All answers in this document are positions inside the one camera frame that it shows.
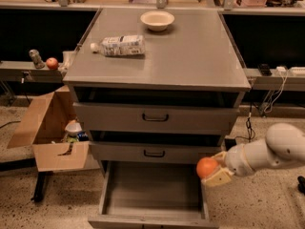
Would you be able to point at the white bowl in box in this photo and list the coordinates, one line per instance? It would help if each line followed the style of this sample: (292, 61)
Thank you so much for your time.
(73, 128)

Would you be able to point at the grey drawer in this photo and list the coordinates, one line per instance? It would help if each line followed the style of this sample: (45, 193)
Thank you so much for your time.
(156, 118)
(140, 195)
(157, 153)

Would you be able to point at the top grey drawer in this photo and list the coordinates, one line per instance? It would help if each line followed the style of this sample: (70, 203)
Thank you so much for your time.
(156, 118)

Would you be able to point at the grey drawer cabinet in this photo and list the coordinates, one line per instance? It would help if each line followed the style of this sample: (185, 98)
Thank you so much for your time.
(190, 64)

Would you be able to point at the small red apple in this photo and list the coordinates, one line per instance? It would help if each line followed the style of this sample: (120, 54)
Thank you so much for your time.
(52, 63)

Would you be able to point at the middle grey drawer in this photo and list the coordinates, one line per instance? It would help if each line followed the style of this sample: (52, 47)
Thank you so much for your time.
(157, 153)

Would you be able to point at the white milk bottle lying down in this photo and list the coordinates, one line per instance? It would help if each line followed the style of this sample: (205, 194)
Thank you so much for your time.
(125, 45)

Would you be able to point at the black power adapter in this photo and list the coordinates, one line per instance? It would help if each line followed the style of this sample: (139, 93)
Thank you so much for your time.
(229, 143)

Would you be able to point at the small grey figurine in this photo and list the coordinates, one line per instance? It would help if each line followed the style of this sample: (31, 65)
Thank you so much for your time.
(36, 59)

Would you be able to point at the bottom grey drawer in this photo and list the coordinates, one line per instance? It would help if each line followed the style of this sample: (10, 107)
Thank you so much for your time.
(140, 195)

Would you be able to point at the black device on shelf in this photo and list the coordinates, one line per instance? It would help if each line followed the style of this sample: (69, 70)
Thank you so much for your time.
(264, 69)

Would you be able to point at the orange fruit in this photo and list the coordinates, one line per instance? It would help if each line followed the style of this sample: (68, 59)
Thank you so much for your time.
(205, 166)

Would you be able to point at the cardboard box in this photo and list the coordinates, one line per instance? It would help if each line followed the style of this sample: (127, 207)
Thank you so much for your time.
(43, 128)

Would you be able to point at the white power strip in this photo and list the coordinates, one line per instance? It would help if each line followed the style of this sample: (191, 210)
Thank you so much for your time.
(293, 71)

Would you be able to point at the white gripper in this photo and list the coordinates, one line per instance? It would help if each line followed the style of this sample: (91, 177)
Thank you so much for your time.
(236, 159)

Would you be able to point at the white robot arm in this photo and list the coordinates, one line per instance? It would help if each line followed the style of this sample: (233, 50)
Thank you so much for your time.
(283, 147)

